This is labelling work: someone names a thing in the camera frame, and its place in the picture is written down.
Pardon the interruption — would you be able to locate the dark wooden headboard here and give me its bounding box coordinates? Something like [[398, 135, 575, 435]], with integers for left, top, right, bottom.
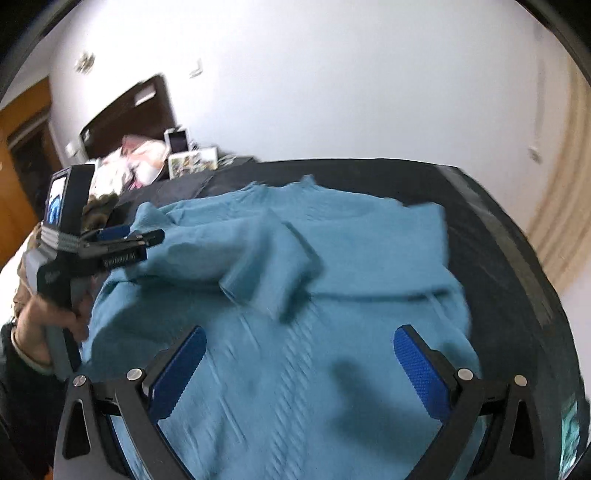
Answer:
[[79, 75, 177, 159]]

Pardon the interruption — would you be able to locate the black table cover cloth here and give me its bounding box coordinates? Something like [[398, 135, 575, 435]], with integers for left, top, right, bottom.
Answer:
[[108, 159, 590, 479]]

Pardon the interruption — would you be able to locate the white wall switch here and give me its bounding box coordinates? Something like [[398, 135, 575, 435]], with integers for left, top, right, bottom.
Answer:
[[189, 64, 202, 78]]

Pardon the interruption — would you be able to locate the white tablet device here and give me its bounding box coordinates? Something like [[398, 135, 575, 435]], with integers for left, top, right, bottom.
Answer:
[[163, 127, 190, 154]]

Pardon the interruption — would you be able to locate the wooden wardrobe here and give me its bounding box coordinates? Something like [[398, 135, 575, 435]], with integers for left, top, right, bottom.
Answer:
[[1, 77, 62, 264]]

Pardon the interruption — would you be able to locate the blue knit sweater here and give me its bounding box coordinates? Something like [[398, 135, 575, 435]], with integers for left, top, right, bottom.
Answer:
[[81, 178, 479, 479]]

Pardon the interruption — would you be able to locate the photo collage frame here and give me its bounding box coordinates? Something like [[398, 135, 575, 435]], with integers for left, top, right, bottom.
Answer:
[[167, 147, 218, 179]]

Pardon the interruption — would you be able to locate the wall lamp fixture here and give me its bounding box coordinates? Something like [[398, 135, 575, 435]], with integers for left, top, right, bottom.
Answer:
[[74, 52, 95, 74]]

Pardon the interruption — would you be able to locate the beige pleated curtain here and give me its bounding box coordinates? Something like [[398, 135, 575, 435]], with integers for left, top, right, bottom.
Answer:
[[527, 61, 590, 293]]

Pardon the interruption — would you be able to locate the pink striped pillow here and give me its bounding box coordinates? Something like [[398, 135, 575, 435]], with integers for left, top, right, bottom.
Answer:
[[121, 135, 169, 187]]

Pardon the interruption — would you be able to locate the person's left hand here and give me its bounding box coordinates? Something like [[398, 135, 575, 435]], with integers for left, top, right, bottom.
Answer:
[[11, 283, 94, 369]]

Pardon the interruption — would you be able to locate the brown fleece blanket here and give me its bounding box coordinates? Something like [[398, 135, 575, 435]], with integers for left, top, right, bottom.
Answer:
[[26, 193, 119, 253]]

